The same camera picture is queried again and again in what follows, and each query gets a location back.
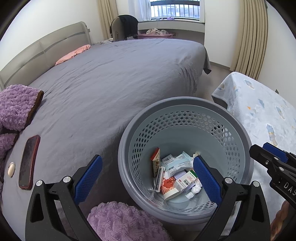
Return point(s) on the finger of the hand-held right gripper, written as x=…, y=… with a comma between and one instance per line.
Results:
x=259, y=151
x=275, y=149

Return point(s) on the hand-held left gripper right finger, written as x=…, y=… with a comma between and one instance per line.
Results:
x=207, y=180

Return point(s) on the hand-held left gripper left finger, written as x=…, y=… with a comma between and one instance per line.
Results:
x=89, y=178

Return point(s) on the white medicine box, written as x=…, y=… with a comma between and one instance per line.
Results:
x=185, y=183

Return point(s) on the white blue plastic packet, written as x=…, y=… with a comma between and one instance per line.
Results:
x=180, y=162

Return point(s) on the red white snack wrapper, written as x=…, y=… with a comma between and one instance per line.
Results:
x=156, y=162

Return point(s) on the grey perforated plastic wastebasket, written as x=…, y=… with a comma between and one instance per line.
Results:
x=185, y=115

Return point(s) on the person's right hand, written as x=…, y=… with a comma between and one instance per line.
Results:
x=283, y=220

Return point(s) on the purple fleece clothing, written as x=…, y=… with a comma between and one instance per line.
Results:
x=120, y=220

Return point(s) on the smartphone in red case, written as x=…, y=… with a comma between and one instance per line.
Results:
x=29, y=162

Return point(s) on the white oval device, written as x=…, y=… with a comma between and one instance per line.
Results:
x=11, y=169

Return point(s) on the grey bed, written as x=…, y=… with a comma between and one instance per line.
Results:
x=104, y=81

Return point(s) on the purple fleece robe brown trim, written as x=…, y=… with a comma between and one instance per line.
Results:
x=16, y=106

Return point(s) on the beige pleated curtain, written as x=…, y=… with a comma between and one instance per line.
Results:
x=251, y=34

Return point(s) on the pink cloth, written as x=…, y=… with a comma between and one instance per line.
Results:
x=74, y=53

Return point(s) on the beige bed headboard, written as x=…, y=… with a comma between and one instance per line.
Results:
x=34, y=51

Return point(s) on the white window ledge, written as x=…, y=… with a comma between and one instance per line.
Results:
x=189, y=30

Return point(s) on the wooden chair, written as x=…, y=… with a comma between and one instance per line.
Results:
x=116, y=31

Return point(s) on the pink plastic basin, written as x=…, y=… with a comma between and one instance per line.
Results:
x=143, y=36

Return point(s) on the pile of light clothes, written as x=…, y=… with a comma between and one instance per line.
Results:
x=156, y=31

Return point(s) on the black garment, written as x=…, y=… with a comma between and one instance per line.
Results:
x=128, y=25

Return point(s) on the barred window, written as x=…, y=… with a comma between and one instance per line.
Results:
x=175, y=8

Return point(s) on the white sheer curtain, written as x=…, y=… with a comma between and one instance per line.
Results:
x=140, y=10

